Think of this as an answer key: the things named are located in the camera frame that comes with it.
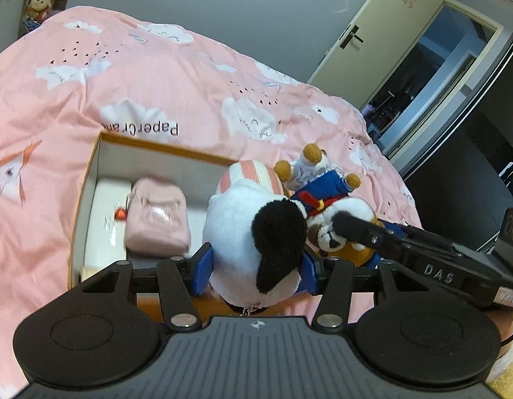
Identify dark sliding wardrobe door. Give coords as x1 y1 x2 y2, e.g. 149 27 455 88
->
406 37 513 254

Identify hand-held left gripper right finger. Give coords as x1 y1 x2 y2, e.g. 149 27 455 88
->
300 253 441 329

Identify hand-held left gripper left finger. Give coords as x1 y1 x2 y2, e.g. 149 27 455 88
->
79 242 215 330

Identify pink printed blanket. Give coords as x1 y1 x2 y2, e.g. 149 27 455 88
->
0 5 422 383

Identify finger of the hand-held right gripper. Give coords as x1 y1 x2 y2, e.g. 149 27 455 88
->
332 211 407 260
382 221 462 255

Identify white black-eared plush dog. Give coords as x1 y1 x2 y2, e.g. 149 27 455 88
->
202 159 309 317

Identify white door frame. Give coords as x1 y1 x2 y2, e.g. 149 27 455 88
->
360 0 513 156

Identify pink pouch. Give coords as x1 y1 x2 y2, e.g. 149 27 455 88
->
124 178 191 254

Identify dark door handle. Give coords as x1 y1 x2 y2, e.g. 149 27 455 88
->
341 25 364 49

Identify plush doll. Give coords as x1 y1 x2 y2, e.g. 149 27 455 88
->
27 0 54 23

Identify cream door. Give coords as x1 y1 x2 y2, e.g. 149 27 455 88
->
307 0 444 109

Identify orange-rimmed white cardboard box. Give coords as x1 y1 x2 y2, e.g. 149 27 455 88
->
67 130 241 326

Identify person's right forearm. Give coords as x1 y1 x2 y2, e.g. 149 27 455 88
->
487 310 513 384

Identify brown plush bear blue outfit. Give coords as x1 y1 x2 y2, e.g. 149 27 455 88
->
274 143 386 269

